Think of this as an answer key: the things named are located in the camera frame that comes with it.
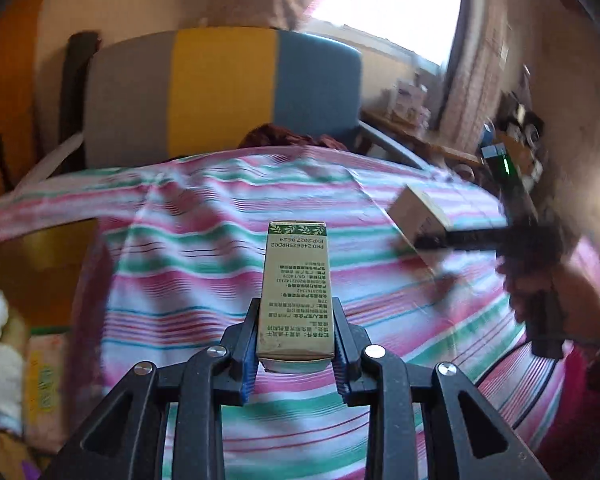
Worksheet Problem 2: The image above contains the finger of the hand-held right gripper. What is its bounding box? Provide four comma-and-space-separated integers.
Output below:
414, 227, 506, 253

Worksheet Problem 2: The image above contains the gold tin box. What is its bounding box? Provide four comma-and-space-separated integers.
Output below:
0, 217, 106, 480

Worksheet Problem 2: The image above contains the wooden wardrobe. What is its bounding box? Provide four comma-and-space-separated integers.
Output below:
0, 0, 46, 201

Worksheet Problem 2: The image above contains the large white box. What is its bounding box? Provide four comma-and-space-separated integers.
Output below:
387, 183, 461, 271

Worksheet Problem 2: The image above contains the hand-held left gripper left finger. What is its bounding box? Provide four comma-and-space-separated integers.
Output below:
42, 297, 261, 480

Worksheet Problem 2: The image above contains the white plastic-wrapped ball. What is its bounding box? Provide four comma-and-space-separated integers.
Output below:
0, 347, 25, 436

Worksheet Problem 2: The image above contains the dark red cloth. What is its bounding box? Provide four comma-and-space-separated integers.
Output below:
237, 124, 348, 152

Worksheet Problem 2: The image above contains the black rolled mat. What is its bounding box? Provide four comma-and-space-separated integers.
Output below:
60, 31, 101, 176

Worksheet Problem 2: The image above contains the person's right hand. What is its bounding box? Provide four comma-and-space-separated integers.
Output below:
497, 255, 600, 342

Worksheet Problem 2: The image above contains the white carton on side desk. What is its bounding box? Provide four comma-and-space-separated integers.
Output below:
390, 80, 428, 121

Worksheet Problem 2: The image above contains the striped tablecloth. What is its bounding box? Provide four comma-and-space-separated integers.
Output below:
0, 145, 581, 480

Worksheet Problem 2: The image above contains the wooden side desk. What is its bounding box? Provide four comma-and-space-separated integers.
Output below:
360, 110, 486, 166

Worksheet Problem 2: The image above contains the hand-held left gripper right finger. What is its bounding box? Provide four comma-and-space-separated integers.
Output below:
332, 307, 551, 480

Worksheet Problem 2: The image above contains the purple snack packet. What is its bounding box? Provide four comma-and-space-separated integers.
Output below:
16, 456, 42, 480

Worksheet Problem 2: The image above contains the green and beige box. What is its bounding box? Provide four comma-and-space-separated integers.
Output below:
256, 221, 336, 373

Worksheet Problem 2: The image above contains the grey yellow blue chair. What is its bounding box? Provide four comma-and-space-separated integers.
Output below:
15, 27, 426, 196

